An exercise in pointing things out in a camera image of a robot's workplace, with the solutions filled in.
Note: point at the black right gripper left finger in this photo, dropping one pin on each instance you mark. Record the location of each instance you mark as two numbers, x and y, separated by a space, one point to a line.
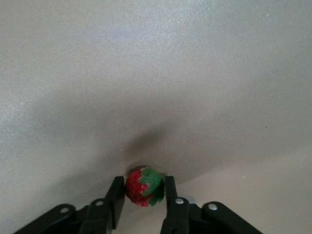
118 195

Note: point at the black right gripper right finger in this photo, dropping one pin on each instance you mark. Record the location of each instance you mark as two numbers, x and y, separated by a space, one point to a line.
170 192

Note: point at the red strawberry green calyx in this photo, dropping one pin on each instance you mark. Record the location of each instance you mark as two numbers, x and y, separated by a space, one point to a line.
136 189

